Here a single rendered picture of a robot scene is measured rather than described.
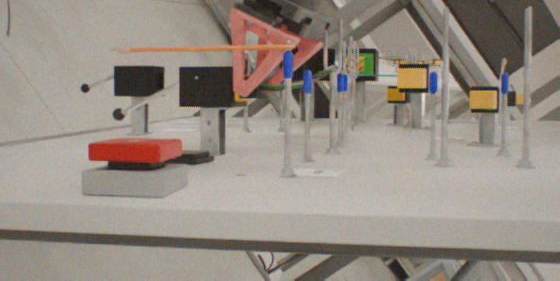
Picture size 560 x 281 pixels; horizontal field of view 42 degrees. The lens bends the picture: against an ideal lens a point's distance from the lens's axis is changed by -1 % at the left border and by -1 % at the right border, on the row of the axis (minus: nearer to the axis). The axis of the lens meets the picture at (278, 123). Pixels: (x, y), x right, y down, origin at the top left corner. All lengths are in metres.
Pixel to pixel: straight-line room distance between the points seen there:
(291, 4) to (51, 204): 0.30
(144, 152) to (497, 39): 1.33
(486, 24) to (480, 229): 1.33
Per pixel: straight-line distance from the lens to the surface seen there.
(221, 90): 0.71
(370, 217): 0.42
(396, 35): 8.26
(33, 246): 0.97
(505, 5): 1.74
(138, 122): 1.09
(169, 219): 0.44
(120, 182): 0.48
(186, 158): 0.67
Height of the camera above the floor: 1.29
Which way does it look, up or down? 10 degrees down
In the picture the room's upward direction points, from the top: 55 degrees clockwise
